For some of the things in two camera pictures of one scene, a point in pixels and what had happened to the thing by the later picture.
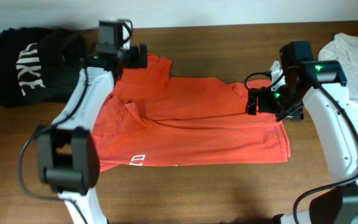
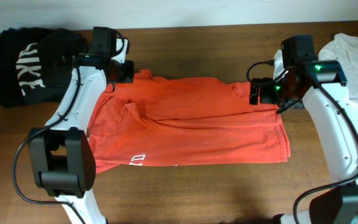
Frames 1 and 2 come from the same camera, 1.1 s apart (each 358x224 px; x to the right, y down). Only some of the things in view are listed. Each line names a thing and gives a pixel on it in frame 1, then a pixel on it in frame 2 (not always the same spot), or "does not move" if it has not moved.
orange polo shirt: (146, 118) does not move
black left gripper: (131, 61) to (127, 75)
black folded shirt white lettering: (38, 66) does not move
